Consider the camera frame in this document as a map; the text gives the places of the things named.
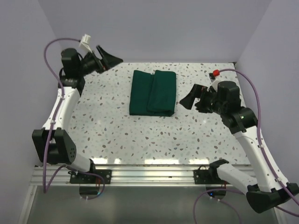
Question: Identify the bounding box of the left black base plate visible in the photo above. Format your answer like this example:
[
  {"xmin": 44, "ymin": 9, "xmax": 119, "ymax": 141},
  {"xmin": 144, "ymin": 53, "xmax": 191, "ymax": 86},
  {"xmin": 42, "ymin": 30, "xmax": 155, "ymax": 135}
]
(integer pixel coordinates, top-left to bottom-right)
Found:
[{"xmin": 68, "ymin": 169, "xmax": 112, "ymax": 184}]

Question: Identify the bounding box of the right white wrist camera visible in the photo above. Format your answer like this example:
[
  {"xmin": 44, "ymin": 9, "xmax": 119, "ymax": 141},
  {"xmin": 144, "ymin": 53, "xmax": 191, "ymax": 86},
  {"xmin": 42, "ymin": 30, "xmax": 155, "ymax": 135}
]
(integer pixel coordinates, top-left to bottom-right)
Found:
[{"xmin": 209, "ymin": 70, "xmax": 221, "ymax": 89}]

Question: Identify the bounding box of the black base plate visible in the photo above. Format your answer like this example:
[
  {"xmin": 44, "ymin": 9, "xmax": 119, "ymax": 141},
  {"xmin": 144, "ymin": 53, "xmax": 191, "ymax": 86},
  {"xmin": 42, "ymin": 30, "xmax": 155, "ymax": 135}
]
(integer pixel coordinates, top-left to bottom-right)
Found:
[
  {"xmin": 193, "ymin": 165, "xmax": 225, "ymax": 184},
  {"xmin": 68, "ymin": 169, "xmax": 112, "ymax": 184}
]

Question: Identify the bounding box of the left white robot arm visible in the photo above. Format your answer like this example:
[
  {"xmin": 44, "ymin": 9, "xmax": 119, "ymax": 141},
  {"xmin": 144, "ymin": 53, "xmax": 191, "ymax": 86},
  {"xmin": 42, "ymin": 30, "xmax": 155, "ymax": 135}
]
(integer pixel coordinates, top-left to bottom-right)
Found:
[{"xmin": 32, "ymin": 45, "xmax": 123, "ymax": 183}]

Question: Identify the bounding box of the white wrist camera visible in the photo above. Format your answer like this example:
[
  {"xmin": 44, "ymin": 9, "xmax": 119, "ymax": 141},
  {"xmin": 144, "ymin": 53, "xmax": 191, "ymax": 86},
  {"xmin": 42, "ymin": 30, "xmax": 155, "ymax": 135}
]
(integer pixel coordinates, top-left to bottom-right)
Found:
[
  {"xmin": 79, "ymin": 34, "xmax": 92, "ymax": 53},
  {"xmin": 209, "ymin": 70, "xmax": 221, "ymax": 89}
]

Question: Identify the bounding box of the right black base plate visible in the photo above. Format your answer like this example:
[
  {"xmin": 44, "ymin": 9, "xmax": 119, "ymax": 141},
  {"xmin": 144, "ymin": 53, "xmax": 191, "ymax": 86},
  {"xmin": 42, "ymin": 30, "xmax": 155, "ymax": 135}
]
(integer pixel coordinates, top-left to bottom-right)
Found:
[{"xmin": 193, "ymin": 165, "xmax": 225, "ymax": 184}]

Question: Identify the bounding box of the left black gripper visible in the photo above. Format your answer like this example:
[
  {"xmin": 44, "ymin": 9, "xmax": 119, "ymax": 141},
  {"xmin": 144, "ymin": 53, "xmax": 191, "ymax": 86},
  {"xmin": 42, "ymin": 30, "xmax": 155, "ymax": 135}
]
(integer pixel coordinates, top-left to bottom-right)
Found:
[{"xmin": 77, "ymin": 46, "xmax": 122, "ymax": 77}]

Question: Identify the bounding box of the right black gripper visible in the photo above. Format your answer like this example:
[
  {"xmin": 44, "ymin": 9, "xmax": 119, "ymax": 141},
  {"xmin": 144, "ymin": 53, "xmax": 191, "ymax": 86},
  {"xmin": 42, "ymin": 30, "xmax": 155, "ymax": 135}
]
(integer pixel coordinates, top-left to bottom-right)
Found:
[{"xmin": 180, "ymin": 83, "xmax": 226, "ymax": 115}]

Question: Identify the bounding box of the dark green surgical cloth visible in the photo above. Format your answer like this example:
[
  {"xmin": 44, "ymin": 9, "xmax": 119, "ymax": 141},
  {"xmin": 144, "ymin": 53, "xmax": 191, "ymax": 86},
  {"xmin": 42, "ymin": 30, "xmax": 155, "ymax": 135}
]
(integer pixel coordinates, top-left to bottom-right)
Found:
[{"xmin": 129, "ymin": 70, "xmax": 177, "ymax": 117}]

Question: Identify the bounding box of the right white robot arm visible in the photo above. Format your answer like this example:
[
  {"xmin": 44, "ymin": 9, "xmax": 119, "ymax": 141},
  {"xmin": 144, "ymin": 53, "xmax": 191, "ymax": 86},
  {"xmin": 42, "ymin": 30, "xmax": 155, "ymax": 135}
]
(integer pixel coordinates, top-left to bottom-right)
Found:
[{"xmin": 179, "ymin": 81, "xmax": 299, "ymax": 213}]

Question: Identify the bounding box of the aluminium front rail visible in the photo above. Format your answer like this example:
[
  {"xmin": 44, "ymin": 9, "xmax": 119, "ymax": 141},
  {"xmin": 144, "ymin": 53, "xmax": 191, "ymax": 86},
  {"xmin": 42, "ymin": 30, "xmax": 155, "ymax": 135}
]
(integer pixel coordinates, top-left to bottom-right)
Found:
[{"xmin": 30, "ymin": 164, "xmax": 257, "ymax": 187}]

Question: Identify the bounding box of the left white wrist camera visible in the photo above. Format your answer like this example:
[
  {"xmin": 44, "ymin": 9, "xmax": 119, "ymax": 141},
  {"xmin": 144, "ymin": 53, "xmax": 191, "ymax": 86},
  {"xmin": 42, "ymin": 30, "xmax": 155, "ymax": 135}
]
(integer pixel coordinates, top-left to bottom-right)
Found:
[{"xmin": 79, "ymin": 34, "xmax": 92, "ymax": 53}]

